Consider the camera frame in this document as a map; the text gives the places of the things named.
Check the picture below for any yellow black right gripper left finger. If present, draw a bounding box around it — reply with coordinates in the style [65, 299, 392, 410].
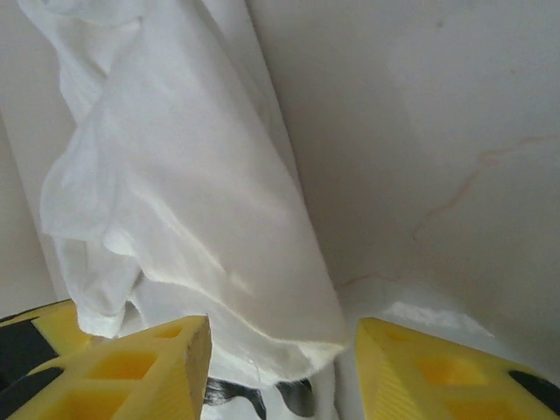
[0, 299, 214, 420]

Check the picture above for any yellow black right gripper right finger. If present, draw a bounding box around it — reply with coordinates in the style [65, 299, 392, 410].
[354, 317, 560, 420]

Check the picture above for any white t-shirt with black print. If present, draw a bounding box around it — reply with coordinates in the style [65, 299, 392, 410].
[17, 0, 351, 420]

